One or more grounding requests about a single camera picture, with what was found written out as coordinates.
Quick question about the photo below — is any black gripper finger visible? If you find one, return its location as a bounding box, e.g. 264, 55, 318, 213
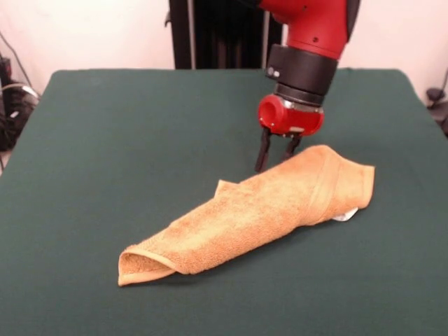
254, 128, 272, 173
282, 134, 304, 162

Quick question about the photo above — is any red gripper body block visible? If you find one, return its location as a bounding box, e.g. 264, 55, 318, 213
258, 94, 325, 137

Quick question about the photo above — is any orange terry towel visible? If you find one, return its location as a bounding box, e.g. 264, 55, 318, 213
117, 145, 377, 288

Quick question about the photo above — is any black power adapter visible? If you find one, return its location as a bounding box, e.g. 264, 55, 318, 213
426, 87, 448, 137

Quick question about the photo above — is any dark green table cloth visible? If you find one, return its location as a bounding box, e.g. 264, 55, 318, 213
0, 68, 448, 336

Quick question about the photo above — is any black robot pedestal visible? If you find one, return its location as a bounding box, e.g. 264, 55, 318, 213
169, 0, 283, 70

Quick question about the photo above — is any black cable heap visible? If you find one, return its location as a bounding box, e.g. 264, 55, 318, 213
0, 52, 40, 152

